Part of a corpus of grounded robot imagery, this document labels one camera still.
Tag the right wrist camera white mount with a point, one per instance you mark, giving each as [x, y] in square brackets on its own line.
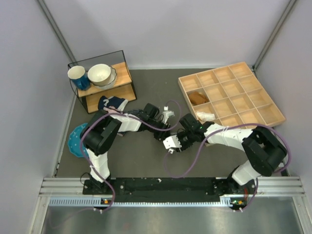
[172, 143]

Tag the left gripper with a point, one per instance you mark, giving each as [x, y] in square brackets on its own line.
[161, 135]

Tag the striped navy garment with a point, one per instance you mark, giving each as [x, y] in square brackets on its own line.
[137, 112]

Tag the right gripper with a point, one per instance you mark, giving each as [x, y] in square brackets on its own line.
[184, 146]

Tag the white cable duct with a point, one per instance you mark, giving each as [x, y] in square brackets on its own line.
[103, 202]

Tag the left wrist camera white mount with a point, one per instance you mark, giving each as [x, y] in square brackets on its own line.
[166, 114]

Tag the pink garment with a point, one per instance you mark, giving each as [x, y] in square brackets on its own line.
[112, 109]

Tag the navy patterned garment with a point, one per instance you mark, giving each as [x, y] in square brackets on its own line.
[112, 102]

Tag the white rolled garment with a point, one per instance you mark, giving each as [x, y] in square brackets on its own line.
[204, 117]

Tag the wooden compartment tray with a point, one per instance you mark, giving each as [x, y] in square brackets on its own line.
[235, 96]

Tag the brown rolled garment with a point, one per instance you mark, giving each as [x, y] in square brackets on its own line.
[197, 98]

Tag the black wire wooden shelf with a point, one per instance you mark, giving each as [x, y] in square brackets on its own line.
[120, 85]

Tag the cream bowl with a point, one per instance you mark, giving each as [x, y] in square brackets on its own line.
[100, 74]

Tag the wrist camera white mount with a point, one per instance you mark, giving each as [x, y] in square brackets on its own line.
[172, 143]
[166, 114]

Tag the blue mug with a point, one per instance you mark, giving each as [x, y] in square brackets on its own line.
[77, 76]

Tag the teal dotted plate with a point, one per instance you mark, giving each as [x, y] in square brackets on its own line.
[74, 141]

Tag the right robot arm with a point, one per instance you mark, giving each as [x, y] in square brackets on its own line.
[265, 150]

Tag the scalloped white plate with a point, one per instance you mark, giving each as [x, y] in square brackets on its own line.
[111, 84]

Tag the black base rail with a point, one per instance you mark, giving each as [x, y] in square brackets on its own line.
[165, 189]

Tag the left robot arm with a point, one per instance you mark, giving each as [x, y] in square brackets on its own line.
[99, 134]

